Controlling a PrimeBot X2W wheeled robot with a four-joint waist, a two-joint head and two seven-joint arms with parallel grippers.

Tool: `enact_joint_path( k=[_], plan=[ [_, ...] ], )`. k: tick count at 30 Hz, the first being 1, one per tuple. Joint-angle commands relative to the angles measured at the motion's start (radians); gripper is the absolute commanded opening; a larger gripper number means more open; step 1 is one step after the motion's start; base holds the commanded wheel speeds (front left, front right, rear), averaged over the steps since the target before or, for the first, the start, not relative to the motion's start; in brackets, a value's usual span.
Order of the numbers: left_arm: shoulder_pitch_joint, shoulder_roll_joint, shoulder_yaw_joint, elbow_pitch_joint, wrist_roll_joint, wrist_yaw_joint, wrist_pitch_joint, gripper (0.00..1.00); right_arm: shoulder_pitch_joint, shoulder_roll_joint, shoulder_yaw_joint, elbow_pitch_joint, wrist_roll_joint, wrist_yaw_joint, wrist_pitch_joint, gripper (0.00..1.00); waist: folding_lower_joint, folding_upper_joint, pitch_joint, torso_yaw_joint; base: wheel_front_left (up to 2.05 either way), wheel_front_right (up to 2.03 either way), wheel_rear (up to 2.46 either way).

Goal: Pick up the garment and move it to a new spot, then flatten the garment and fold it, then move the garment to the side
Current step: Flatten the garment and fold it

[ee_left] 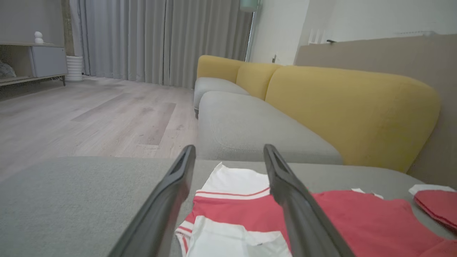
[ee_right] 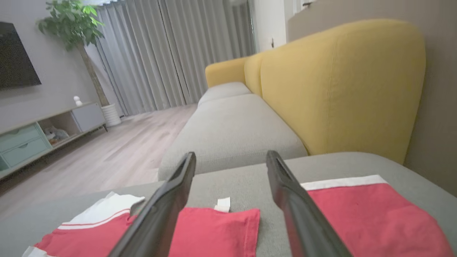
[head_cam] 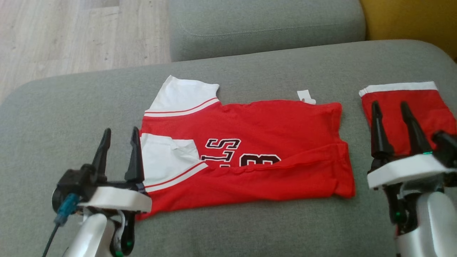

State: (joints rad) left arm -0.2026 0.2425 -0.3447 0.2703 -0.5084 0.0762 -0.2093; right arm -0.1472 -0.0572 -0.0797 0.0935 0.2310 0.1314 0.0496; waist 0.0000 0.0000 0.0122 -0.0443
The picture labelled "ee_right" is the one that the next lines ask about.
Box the black wall television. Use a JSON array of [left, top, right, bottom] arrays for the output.
[[0, 21, 42, 90]]

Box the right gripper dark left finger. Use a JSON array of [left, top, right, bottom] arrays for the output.
[[107, 152, 197, 257]]

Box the low television cabinet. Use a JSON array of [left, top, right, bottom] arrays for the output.
[[0, 102, 108, 180]]

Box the red jersey with white panel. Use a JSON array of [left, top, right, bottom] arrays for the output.
[[21, 192, 261, 257]]

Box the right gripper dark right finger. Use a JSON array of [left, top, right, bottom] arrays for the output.
[[266, 150, 352, 257]]

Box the green potted tree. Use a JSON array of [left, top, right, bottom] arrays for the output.
[[36, 0, 122, 127]]

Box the grey pleated curtain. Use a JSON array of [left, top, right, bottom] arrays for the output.
[[84, 0, 256, 117]]

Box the large yellow sofa backrest cushion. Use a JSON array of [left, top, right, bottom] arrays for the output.
[[260, 19, 426, 165]]

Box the narrow yellow sofa backrest cushion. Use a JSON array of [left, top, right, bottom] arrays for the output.
[[244, 53, 265, 97]]

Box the yellow sofa armrest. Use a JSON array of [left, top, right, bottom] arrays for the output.
[[205, 57, 249, 88]]

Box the grey plush toy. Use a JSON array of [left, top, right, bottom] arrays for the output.
[[44, 125, 70, 143]]

